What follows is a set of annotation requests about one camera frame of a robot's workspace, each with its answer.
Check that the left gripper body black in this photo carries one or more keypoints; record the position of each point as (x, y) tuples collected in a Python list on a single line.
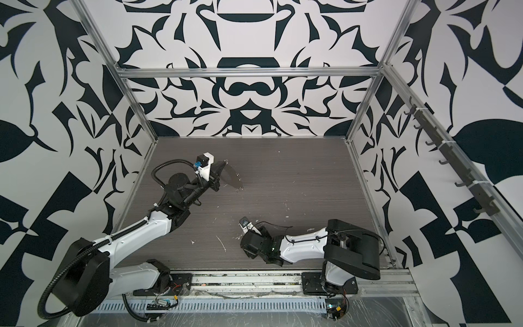
[(218, 176)]

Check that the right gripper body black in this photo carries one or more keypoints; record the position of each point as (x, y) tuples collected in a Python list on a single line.
[(261, 237)]

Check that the perforated metal ring plate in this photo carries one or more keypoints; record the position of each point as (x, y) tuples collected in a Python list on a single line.
[(230, 177)]

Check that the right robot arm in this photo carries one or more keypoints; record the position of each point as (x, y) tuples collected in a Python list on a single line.
[(348, 253)]

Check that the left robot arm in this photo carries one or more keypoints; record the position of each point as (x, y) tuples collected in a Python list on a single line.
[(89, 273)]

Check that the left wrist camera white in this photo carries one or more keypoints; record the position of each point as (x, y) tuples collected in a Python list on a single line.
[(203, 165)]

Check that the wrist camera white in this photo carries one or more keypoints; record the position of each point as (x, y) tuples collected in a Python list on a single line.
[(203, 165), (247, 226)]

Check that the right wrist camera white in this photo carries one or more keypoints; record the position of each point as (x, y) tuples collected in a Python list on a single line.
[(247, 226)]

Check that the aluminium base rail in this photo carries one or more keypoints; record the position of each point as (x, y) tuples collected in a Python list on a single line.
[(279, 283)]

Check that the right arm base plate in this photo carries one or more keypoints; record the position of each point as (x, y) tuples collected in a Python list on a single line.
[(314, 284)]

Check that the white slotted cable duct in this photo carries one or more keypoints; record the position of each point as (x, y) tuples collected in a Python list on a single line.
[(242, 305)]

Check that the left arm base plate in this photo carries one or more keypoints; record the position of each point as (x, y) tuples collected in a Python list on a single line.
[(171, 284)]

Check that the right circuit board with wires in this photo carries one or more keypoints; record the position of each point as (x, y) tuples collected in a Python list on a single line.
[(336, 311)]

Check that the circuit board with wires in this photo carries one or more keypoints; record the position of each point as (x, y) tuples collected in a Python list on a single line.
[(163, 304), (336, 311)]

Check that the left circuit board with wires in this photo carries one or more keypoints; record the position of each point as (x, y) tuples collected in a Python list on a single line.
[(163, 304)]

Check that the horizontal aluminium frame bar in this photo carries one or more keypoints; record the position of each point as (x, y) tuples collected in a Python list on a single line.
[(244, 72)]

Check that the wall hook rail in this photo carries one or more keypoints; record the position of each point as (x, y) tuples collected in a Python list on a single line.
[(470, 178)]

